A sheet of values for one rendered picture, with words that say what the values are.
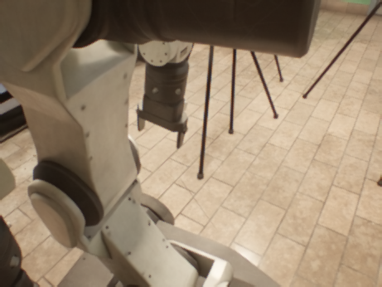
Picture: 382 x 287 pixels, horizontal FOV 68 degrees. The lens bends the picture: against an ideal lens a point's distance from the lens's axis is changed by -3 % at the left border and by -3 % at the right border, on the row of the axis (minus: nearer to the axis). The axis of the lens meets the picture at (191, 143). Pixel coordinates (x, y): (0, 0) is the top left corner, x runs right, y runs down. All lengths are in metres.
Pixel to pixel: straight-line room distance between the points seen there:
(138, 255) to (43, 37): 0.47
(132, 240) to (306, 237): 0.77
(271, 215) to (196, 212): 0.31
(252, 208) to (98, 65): 0.99
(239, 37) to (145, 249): 0.51
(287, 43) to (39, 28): 0.20
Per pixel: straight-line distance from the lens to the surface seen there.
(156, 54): 0.53
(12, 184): 0.32
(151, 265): 0.67
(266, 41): 0.23
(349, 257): 1.24
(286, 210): 1.29
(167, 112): 0.63
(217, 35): 0.24
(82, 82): 0.37
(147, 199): 1.04
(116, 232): 0.60
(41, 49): 0.30
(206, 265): 0.77
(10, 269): 0.38
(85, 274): 0.94
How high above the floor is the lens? 0.98
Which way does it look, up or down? 39 degrees down
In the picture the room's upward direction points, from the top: 2 degrees counter-clockwise
